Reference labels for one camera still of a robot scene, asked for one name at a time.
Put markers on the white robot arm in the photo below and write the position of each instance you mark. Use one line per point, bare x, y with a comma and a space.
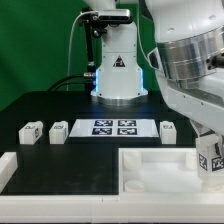
184, 43

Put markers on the white U-shaped obstacle fence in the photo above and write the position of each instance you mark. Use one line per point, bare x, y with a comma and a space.
120, 208

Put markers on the white square tabletop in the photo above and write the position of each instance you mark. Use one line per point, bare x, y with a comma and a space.
159, 170

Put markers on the white board with AprilTags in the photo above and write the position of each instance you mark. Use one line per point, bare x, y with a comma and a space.
114, 128

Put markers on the silver camera on stand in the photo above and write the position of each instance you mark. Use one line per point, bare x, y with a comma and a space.
95, 23

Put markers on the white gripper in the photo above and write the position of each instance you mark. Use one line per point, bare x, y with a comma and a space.
205, 107

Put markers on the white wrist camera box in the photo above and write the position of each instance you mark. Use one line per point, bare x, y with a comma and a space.
154, 60

